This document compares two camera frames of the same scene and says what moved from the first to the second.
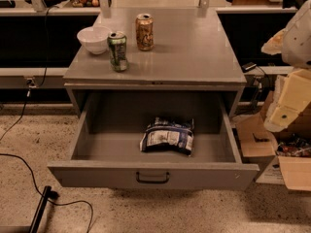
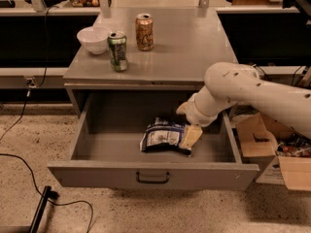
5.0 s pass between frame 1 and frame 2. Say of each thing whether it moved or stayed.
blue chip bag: stayed
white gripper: moved
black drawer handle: stayed
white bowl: stayed
